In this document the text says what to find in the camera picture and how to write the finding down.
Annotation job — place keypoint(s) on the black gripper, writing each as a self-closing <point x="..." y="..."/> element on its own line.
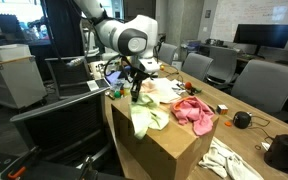
<point x="138" y="77"/>

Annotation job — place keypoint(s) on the light green cloth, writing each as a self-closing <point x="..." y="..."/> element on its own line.
<point x="144" y="113"/>

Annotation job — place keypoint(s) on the peach and white cloth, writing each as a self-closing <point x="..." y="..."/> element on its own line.
<point x="160" y="91"/>

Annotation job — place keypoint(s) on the pink cloth with orange print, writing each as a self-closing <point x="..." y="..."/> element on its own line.
<point x="192" y="113"/>

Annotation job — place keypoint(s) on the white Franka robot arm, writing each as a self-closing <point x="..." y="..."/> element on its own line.
<point x="117" y="33"/>

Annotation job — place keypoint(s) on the brown cardboard box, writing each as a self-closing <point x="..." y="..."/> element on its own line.
<point x="157" y="143"/>

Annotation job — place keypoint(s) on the black mesh office chair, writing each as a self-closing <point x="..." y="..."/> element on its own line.
<point x="69" y="75"/>

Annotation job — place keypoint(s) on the grey mesh back office chair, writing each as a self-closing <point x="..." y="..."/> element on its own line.
<point x="60" y="130"/>

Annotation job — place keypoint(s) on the yellow spray bottle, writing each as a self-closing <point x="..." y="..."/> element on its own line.
<point x="127" y="89"/>

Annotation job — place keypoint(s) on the green ball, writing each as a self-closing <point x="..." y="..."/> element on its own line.
<point x="117" y="94"/>

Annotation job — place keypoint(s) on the small yellow ball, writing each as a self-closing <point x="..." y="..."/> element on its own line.
<point x="162" y="67"/>

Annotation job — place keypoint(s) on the silver laptop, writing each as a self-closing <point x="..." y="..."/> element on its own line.
<point x="99" y="84"/>

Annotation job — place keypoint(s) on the orange ball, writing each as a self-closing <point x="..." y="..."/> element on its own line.
<point x="188" y="85"/>

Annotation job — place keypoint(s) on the Rubik's cube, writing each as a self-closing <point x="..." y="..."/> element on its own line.
<point x="222" y="109"/>

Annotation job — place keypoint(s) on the orange black bar clamp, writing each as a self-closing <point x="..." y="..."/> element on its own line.
<point x="87" y="170"/>
<point x="15" y="173"/>

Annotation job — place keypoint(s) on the black curtain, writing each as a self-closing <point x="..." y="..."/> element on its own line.
<point x="64" y="33"/>

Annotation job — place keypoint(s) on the small orange cap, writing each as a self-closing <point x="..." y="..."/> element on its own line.
<point x="228" y="123"/>

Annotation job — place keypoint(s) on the small black round speaker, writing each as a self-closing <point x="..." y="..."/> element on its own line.
<point x="242" y="120"/>

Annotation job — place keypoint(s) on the white crumpled cloth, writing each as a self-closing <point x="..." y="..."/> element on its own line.
<point x="224" y="160"/>

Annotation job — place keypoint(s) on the black perforated mounting table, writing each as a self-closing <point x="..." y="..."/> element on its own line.
<point x="57" y="174"/>

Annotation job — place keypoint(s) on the white rolling cabinet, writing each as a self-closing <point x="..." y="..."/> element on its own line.
<point x="14" y="83"/>

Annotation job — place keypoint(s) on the white plastic bin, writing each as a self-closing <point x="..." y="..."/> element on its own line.
<point x="9" y="52"/>

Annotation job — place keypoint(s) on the whiteboard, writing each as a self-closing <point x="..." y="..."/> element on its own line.
<point x="250" y="13"/>

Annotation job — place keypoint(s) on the black computer monitor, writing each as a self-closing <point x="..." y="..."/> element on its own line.
<point x="264" y="35"/>

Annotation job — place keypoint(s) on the black cylindrical appliance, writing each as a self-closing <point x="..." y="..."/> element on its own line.
<point x="284" y="153"/>

